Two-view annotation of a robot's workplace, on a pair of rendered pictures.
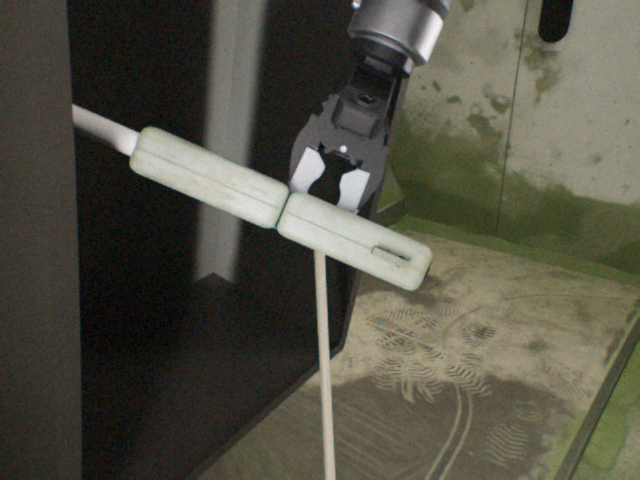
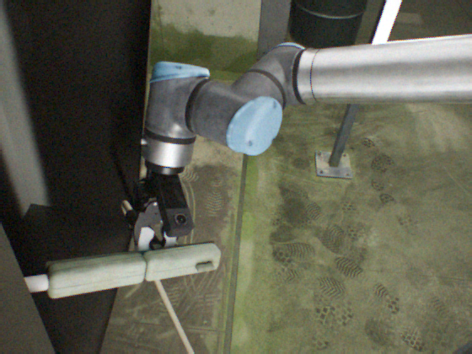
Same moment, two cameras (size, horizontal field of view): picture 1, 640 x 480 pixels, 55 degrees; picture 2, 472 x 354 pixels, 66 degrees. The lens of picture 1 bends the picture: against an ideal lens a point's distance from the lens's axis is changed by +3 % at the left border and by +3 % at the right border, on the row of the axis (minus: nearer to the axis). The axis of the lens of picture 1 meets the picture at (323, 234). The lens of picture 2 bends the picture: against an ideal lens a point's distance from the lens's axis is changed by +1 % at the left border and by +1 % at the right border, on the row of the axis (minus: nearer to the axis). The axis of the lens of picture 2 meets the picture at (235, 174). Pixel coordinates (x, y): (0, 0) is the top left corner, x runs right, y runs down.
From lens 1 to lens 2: 0.46 m
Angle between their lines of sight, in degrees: 37
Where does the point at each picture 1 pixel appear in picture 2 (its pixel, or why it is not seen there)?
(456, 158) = not seen: hidden behind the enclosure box
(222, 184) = (110, 279)
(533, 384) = (215, 163)
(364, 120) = (185, 233)
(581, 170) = (205, 19)
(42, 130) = not seen: outside the picture
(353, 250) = (186, 270)
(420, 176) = not seen: hidden behind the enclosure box
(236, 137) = (19, 133)
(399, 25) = (179, 159)
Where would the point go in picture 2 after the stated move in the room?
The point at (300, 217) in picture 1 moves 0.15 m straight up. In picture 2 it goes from (157, 271) to (144, 224)
